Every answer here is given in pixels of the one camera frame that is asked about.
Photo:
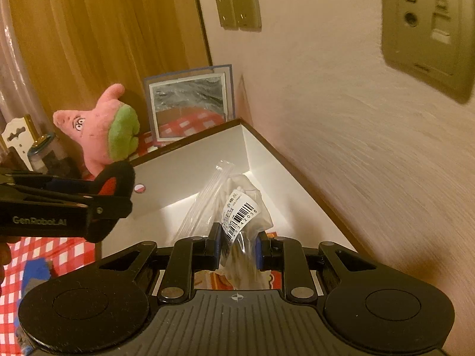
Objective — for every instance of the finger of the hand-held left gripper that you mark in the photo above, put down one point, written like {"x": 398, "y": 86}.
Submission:
{"x": 109, "y": 217}
{"x": 70, "y": 184}

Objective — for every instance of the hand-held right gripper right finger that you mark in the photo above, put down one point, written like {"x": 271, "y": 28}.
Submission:
{"x": 258, "y": 256}

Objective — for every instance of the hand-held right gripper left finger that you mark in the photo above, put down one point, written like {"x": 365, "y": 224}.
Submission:
{"x": 219, "y": 245}

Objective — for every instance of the printed label packet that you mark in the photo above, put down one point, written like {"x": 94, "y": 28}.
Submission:
{"x": 213, "y": 281}

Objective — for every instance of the black red round pad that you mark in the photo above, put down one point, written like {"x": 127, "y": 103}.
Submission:
{"x": 122, "y": 174}

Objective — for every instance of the clear cotton swab packet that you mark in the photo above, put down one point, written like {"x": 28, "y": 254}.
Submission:
{"x": 241, "y": 200}

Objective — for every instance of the blue cloth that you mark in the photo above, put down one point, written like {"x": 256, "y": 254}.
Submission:
{"x": 37, "y": 272}

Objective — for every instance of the brown cardboard box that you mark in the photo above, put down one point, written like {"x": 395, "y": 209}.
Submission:
{"x": 207, "y": 155}

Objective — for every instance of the person's left hand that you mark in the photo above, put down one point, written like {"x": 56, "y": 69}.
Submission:
{"x": 3, "y": 254}

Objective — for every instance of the dark glass jar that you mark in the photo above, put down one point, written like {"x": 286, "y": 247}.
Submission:
{"x": 55, "y": 163}

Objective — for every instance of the red checkered tablecloth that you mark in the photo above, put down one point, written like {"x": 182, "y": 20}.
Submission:
{"x": 37, "y": 252}

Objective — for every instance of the pink starfish plush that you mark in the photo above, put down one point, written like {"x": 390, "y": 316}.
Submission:
{"x": 96, "y": 129}

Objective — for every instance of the white wooden chair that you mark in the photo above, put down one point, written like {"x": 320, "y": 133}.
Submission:
{"x": 15, "y": 133}

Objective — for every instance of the wooden door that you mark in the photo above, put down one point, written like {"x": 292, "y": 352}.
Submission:
{"x": 111, "y": 26}

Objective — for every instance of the grey picture frame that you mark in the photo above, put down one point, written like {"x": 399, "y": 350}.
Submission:
{"x": 189, "y": 96}

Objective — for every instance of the large beige wall socket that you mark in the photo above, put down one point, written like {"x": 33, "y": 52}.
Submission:
{"x": 426, "y": 26}

